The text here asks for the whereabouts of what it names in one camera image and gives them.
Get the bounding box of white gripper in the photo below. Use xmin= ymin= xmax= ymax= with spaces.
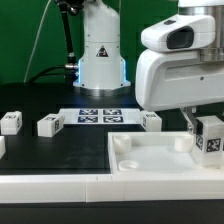
xmin=135 ymin=15 xmax=224 ymax=135

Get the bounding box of white square table top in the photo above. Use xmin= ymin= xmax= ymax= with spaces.
xmin=108 ymin=132 xmax=224 ymax=173

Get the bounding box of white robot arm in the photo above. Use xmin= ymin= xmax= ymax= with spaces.
xmin=74 ymin=0 xmax=224 ymax=130

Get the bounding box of white marker tag sheet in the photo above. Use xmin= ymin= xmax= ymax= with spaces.
xmin=59 ymin=108 xmax=140 ymax=125

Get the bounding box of white left fence piece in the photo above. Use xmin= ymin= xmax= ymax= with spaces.
xmin=0 ymin=136 xmax=6 ymax=159

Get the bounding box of white front fence wall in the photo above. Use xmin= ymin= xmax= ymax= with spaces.
xmin=0 ymin=170 xmax=224 ymax=203

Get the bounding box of black cable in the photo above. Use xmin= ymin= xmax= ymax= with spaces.
xmin=26 ymin=64 xmax=79 ymax=84

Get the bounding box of white thin cable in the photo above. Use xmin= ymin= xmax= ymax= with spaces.
xmin=23 ymin=0 xmax=54 ymax=84

